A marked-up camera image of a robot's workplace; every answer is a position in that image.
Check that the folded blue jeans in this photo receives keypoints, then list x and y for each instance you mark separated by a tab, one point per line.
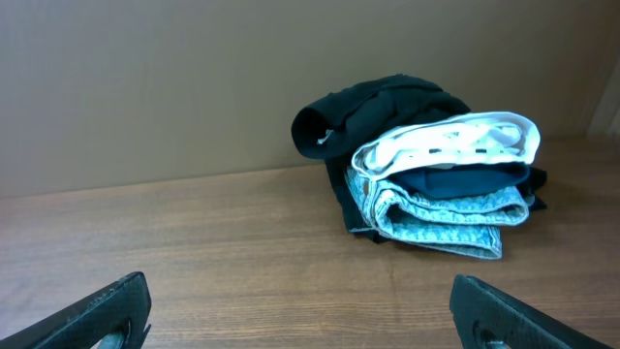
467	226

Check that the black folded garment under jeans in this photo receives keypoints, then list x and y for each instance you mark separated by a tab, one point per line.
356	225

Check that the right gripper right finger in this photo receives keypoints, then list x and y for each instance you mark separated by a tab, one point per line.
486	317

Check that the white printed garment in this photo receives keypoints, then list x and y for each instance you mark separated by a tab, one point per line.
487	138

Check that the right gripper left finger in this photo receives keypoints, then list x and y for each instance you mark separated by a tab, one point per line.
115	316

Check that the dark navy folded garment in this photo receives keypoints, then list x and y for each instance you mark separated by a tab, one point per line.
461	181

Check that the black t-shirt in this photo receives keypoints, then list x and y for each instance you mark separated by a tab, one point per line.
341	122

